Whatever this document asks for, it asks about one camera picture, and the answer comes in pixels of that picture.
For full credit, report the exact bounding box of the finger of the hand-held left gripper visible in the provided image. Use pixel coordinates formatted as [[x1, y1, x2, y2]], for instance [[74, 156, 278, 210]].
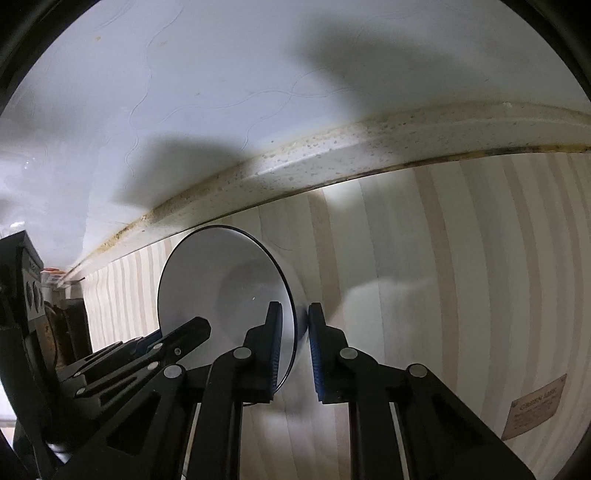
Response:
[[57, 337, 158, 382], [75, 316, 213, 408]]

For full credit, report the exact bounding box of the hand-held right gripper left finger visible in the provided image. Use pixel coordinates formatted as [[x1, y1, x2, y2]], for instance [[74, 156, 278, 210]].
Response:
[[53, 301, 284, 480]]

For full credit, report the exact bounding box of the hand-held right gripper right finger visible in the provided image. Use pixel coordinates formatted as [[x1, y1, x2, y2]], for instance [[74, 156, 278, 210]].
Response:
[[308, 302, 537, 480]]

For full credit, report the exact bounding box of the white bowl with dark rim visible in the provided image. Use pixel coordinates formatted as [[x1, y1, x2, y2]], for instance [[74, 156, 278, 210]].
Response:
[[156, 224, 310, 408]]

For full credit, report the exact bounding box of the striped cat-print cloth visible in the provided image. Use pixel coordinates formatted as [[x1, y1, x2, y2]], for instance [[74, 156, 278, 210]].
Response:
[[82, 148, 591, 480]]

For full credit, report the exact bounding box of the brown cloth label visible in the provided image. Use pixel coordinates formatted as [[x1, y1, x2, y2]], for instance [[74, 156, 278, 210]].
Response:
[[501, 373, 569, 440]]

